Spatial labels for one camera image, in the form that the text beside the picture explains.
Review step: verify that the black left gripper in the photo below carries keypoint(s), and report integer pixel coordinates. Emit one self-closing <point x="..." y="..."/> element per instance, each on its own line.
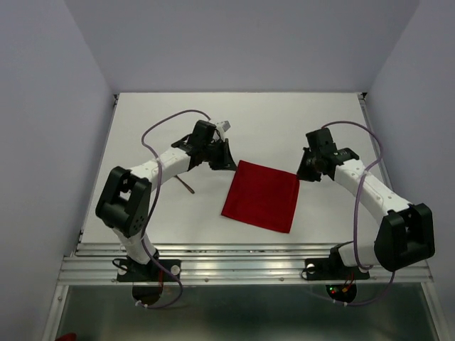
<point x="225" y="163"/>

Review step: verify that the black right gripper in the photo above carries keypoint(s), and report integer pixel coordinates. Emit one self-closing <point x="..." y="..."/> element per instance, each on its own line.
<point x="302" y="172"/>

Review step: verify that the red cloth napkin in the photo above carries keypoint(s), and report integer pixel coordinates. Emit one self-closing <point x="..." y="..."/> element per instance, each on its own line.
<point x="263" y="197"/>

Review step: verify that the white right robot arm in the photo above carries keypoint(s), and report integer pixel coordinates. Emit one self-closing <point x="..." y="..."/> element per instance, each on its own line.
<point x="405" y="233"/>

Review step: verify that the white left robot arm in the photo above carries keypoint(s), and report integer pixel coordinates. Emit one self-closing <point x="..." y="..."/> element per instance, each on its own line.
<point x="124" y="202"/>

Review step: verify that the dark wooden spoon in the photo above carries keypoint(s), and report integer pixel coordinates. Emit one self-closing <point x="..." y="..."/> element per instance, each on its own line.
<point x="186" y="186"/>

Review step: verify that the red object bottom left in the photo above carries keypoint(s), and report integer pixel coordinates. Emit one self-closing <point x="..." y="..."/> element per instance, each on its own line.
<point x="67" y="337"/>

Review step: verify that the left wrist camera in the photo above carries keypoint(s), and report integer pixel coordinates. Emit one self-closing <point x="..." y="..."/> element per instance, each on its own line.
<point x="223" y="126"/>

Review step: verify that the aluminium right side rail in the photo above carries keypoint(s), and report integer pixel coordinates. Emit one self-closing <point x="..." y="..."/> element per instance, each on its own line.
<point x="377" y="149"/>

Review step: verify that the aluminium rail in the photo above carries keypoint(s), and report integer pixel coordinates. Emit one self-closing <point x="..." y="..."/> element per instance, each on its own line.
<point x="377" y="149"/>
<point x="98" y="164"/>

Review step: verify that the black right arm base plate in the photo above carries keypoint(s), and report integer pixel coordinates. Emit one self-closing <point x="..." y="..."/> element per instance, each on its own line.
<point x="323" y="269"/>

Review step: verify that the aluminium left side rail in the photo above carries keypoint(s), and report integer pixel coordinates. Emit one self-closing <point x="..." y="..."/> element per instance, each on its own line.
<point x="98" y="164"/>

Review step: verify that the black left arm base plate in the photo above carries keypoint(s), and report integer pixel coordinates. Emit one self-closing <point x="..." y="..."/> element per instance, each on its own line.
<point x="129" y="271"/>

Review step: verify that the aluminium front rail frame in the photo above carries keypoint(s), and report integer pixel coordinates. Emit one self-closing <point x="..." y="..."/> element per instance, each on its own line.
<point x="201" y="264"/>

